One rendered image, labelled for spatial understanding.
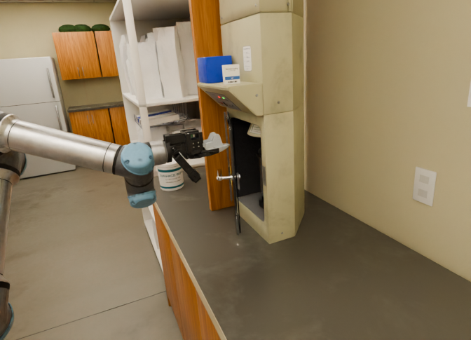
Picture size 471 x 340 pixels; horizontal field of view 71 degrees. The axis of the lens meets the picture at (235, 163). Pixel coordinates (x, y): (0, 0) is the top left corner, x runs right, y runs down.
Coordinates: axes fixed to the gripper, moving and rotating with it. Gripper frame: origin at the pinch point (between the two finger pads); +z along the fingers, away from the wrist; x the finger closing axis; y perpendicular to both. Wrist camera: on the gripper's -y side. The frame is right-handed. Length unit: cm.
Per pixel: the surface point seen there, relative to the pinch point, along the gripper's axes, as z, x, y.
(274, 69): 15.8, -6.1, 23.6
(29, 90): -122, 482, 3
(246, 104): 5.6, -6.1, 14.2
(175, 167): -4, 65, -25
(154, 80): 3, 133, 17
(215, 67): 4.2, 15.0, 25.2
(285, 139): 19.3, -6.1, 0.9
